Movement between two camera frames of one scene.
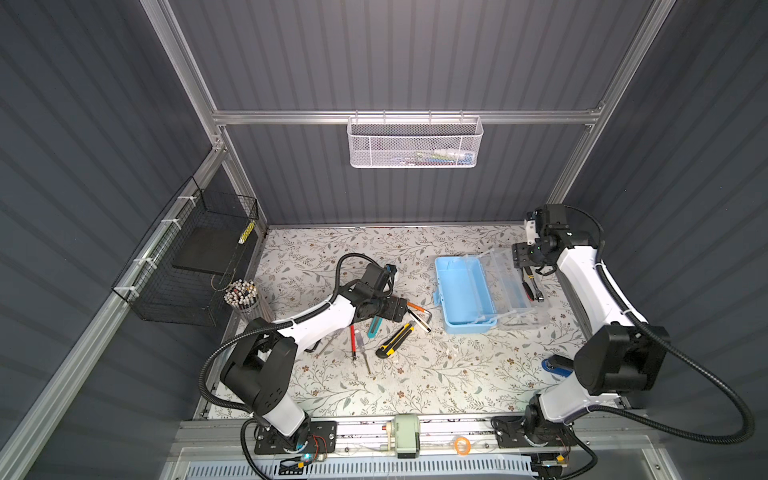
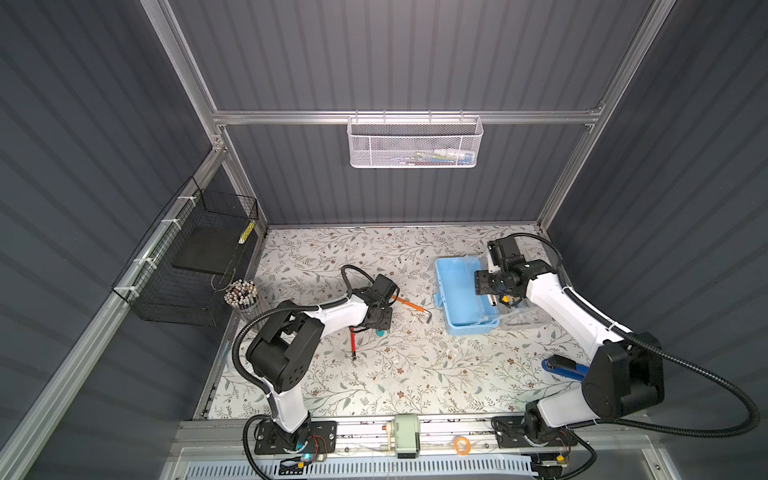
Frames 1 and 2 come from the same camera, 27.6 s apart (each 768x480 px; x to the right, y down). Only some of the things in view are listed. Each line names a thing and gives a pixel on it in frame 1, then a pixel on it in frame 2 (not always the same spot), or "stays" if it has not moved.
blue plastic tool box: [464, 292] stays
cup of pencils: [242, 296] stays
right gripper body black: [526, 254] -> [487, 283]
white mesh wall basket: [415, 142] stays
